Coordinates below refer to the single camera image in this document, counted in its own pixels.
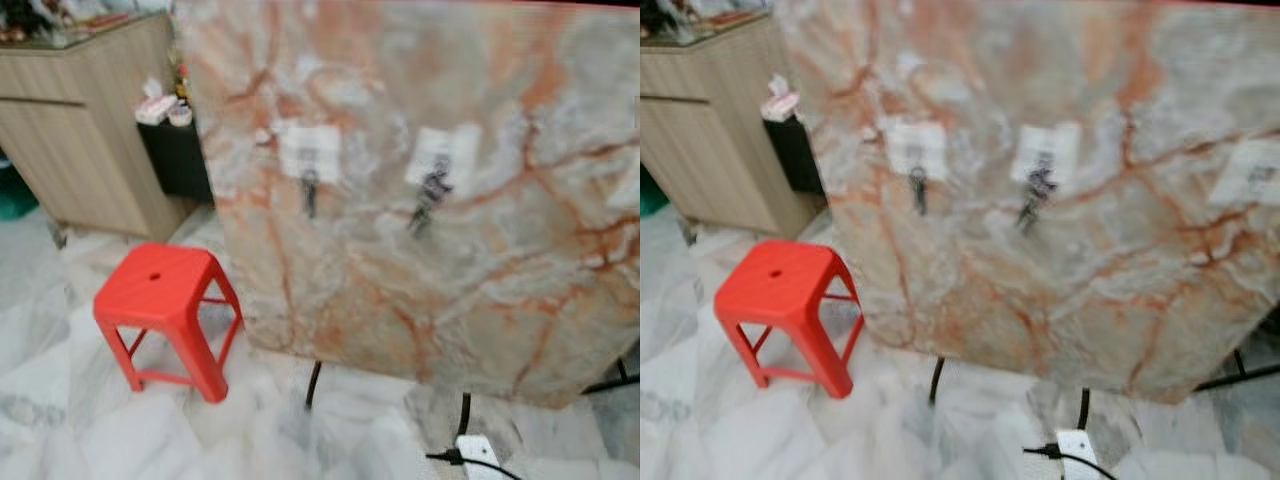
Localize green bin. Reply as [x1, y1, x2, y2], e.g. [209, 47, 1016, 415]
[640, 165, 669, 216]
[0, 160, 41, 223]

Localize white tape patch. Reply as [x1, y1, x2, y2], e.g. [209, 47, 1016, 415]
[605, 150, 641, 216]
[1208, 138, 1280, 209]
[275, 120, 343, 184]
[1010, 120, 1083, 193]
[885, 118, 949, 183]
[405, 123, 483, 196]

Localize light wooden cabinet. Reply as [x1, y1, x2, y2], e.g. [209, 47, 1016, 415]
[0, 12, 201, 241]
[640, 15, 826, 239]

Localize black metal foot bar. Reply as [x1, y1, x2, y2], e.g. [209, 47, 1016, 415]
[580, 345, 641, 396]
[1195, 350, 1280, 393]

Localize red plastic stool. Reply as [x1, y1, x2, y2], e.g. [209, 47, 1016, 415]
[93, 242, 244, 404]
[713, 238, 864, 399]

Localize pink white tissue pack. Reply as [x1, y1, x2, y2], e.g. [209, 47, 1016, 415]
[762, 75, 801, 123]
[135, 78, 179, 126]

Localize dark key bunch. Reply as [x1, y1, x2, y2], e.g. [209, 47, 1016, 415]
[408, 165, 453, 239]
[1015, 162, 1059, 236]

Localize assorted ornaments pile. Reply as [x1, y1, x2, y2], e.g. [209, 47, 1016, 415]
[640, 0, 776, 46]
[0, 0, 166, 49]

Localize marble pattern board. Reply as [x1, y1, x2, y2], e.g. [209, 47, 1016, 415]
[775, 0, 1280, 406]
[172, 0, 641, 411]

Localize dried flower sprig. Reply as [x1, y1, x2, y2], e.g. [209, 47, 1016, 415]
[170, 50, 193, 106]

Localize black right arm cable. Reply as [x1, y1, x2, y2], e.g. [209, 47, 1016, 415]
[425, 450, 523, 480]
[1022, 443, 1119, 480]

